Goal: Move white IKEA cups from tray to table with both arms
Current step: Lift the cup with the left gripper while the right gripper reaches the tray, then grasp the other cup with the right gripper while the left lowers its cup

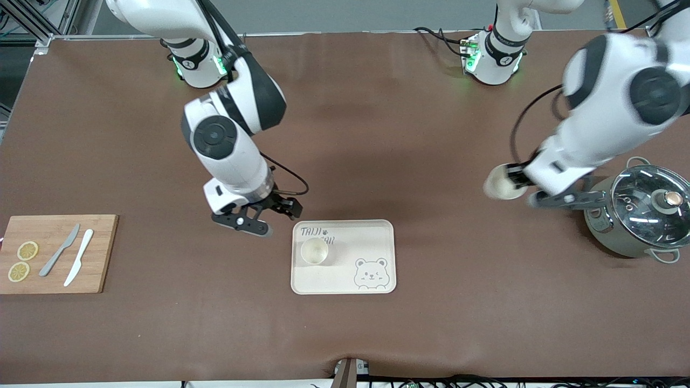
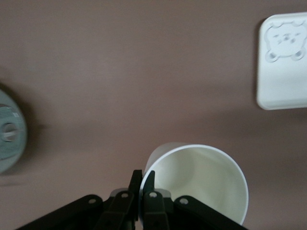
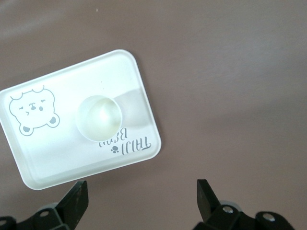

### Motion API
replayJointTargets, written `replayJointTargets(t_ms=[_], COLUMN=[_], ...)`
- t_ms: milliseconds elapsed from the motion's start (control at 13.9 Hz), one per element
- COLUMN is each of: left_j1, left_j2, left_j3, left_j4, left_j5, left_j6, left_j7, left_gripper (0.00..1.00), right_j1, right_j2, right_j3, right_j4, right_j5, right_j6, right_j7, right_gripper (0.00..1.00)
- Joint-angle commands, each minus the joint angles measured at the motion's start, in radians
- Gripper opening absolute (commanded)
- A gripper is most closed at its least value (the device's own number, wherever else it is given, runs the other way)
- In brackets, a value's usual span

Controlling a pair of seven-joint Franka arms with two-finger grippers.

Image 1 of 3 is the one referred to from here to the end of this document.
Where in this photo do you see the glass pot lid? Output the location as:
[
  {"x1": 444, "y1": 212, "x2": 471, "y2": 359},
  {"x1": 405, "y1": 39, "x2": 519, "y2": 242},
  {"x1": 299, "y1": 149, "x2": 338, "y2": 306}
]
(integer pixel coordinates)
[{"x1": 611, "y1": 164, "x2": 690, "y2": 244}]

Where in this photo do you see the bamboo cutting board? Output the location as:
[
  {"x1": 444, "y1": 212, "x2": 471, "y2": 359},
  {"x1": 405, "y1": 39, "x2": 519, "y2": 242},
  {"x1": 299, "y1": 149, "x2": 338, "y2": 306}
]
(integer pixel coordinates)
[{"x1": 0, "y1": 214, "x2": 119, "y2": 295}]

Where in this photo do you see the brown table mat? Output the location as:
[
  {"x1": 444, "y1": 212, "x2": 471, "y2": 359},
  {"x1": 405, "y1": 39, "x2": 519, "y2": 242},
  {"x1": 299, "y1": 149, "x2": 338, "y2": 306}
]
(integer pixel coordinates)
[{"x1": 0, "y1": 31, "x2": 690, "y2": 384}]

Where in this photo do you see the aluminium frame post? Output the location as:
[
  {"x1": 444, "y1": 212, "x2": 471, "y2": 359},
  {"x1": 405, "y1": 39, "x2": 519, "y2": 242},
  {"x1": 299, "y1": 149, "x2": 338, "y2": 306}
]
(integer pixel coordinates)
[{"x1": 0, "y1": 0, "x2": 81, "y2": 54}]

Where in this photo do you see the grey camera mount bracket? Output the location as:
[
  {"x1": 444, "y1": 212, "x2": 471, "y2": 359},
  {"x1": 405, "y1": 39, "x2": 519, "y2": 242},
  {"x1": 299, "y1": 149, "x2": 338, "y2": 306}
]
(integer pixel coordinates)
[{"x1": 332, "y1": 357, "x2": 370, "y2": 388}]

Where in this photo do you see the white plastic knife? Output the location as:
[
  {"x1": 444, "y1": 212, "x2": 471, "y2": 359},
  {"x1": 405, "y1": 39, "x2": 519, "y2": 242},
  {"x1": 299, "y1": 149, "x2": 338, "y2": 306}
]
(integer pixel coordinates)
[{"x1": 64, "y1": 229, "x2": 94, "y2": 287}]

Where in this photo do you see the white plastic cup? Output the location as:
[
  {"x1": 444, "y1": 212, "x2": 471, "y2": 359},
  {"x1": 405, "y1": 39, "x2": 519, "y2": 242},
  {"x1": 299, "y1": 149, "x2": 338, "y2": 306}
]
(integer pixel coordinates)
[
  {"x1": 484, "y1": 163, "x2": 530, "y2": 200},
  {"x1": 300, "y1": 237, "x2": 330, "y2": 266}
]

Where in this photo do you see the grey-green cooking pot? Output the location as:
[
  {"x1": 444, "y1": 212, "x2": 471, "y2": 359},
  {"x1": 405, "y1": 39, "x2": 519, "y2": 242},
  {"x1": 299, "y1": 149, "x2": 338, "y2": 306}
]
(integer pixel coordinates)
[{"x1": 584, "y1": 156, "x2": 682, "y2": 264}]

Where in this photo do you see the cream tray with bear print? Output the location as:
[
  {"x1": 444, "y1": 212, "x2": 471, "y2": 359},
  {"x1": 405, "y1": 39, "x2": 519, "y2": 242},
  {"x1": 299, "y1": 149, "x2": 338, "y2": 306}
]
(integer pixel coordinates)
[{"x1": 291, "y1": 219, "x2": 397, "y2": 295}]

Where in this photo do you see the grey plastic knife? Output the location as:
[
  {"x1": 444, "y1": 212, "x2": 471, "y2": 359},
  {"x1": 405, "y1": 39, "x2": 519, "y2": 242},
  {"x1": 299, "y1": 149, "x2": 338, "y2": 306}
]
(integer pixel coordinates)
[{"x1": 39, "y1": 224, "x2": 81, "y2": 278}]

